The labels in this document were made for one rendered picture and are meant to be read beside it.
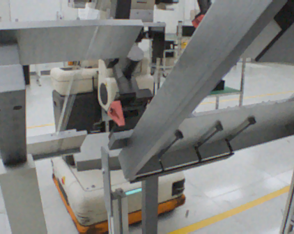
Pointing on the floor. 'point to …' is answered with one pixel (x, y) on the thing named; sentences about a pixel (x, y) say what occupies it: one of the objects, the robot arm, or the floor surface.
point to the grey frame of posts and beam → (119, 197)
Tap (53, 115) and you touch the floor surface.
